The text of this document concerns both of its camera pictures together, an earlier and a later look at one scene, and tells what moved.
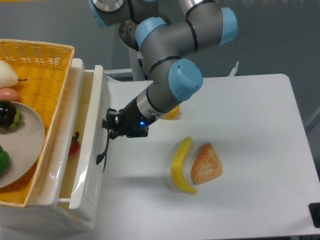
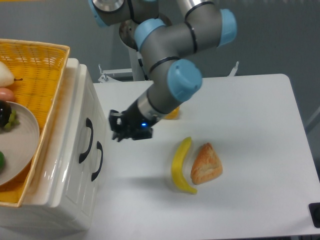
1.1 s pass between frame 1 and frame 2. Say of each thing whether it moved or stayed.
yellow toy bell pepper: stayed
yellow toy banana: stayed
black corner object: stayed
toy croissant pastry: stayed
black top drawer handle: moved
